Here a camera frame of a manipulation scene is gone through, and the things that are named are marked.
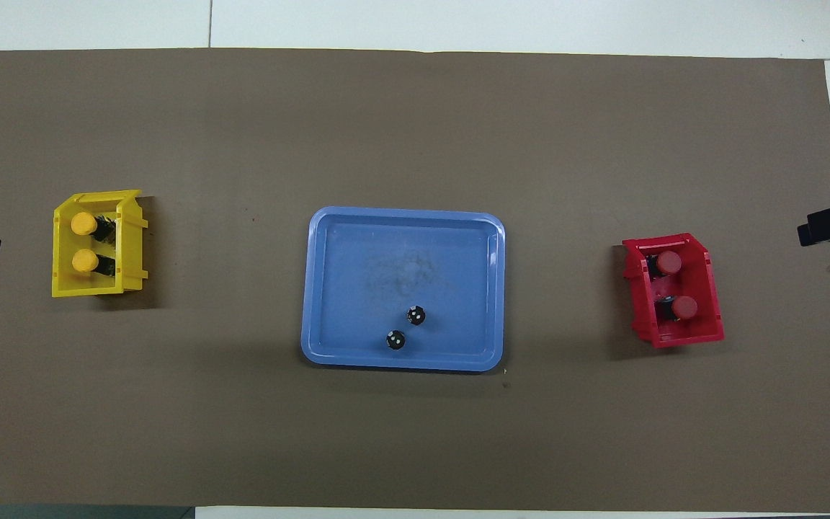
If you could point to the red push button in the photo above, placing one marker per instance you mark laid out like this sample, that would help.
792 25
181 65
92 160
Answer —
668 262
684 308

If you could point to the yellow plastic bin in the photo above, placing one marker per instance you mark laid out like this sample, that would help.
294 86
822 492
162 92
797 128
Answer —
91 286

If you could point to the brown paper table mat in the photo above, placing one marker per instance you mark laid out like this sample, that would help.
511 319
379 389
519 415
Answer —
415 108

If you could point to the small black cylinder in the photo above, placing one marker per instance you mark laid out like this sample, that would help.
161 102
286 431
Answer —
416 315
395 340

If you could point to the red plastic bin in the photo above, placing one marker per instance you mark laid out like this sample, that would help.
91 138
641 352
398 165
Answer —
710 317

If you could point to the yellow push button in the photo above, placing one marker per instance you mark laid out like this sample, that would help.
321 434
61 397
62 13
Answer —
84 261
83 223

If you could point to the blue plastic tray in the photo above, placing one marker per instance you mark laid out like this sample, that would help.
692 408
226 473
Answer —
357 288

